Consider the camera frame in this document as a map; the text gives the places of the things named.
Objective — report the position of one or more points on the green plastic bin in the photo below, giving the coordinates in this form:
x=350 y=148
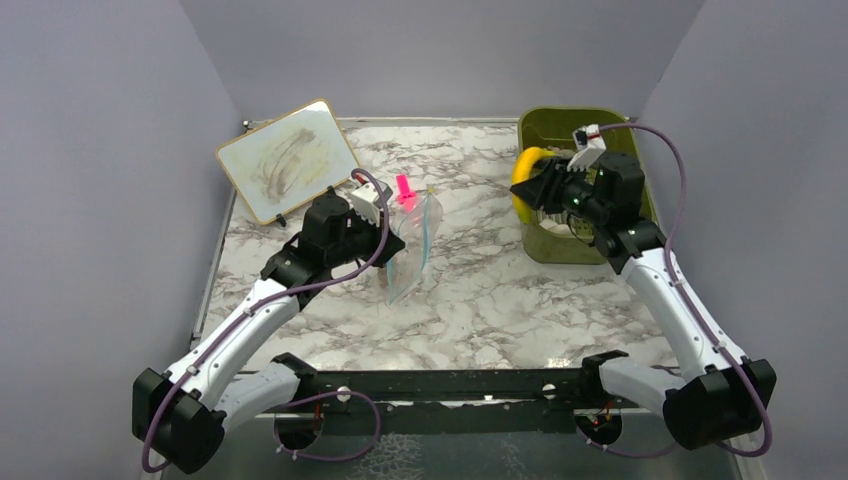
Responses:
x=551 y=128

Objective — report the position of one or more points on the wood framed whiteboard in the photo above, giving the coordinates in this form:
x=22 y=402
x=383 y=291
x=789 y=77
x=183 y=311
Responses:
x=284 y=164

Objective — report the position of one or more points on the white toy egg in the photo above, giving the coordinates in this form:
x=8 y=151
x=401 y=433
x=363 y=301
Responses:
x=555 y=227

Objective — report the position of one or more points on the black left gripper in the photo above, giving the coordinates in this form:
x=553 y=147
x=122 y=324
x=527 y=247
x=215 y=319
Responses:
x=376 y=232

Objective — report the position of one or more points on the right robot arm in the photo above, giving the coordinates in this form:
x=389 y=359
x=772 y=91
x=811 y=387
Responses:
x=720 y=392

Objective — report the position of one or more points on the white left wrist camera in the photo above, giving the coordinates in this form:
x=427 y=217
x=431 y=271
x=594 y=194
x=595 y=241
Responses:
x=366 y=202

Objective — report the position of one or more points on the clear zip top bag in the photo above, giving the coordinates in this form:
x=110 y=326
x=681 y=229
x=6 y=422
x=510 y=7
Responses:
x=417 y=226

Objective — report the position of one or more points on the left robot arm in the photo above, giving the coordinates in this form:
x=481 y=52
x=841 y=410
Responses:
x=181 y=415

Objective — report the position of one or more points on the yellow toy banana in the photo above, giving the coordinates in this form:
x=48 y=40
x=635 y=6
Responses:
x=521 y=172

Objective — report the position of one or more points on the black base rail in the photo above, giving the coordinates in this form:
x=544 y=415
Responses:
x=428 y=402

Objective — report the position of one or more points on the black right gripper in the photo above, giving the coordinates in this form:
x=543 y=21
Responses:
x=535 y=190

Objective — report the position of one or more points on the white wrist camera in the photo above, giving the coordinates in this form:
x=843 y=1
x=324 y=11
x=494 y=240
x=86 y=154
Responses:
x=366 y=202
x=590 y=146

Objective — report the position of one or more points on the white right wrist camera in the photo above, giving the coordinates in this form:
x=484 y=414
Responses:
x=590 y=146

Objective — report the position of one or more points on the pink plastic bag clip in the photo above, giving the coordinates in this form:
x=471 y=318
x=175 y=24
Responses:
x=406 y=197

